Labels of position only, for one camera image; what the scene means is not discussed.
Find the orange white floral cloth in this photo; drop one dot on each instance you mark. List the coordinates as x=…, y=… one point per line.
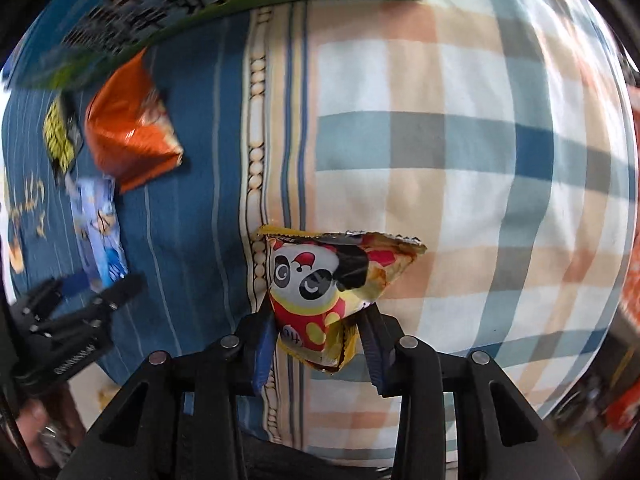
x=630, y=299

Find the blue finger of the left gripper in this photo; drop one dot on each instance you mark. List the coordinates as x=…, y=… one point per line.
x=120, y=293
x=38, y=303

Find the yellow panda snack bag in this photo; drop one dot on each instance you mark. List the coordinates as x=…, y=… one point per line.
x=320, y=281

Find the orange snack bag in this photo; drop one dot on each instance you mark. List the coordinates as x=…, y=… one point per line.
x=128, y=130

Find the light blue cartoon pouch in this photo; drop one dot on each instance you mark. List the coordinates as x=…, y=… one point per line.
x=97, y=230

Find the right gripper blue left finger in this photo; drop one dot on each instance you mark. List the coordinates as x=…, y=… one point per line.
x=265, y=337

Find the blue striped bed sheet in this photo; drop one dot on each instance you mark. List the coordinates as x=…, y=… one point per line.
x=499, y=132

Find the black shoe shine wipes pack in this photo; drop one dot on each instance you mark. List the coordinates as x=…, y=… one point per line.
x=62, y=136

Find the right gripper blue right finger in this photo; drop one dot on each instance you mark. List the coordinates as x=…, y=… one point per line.
x=379, y=333

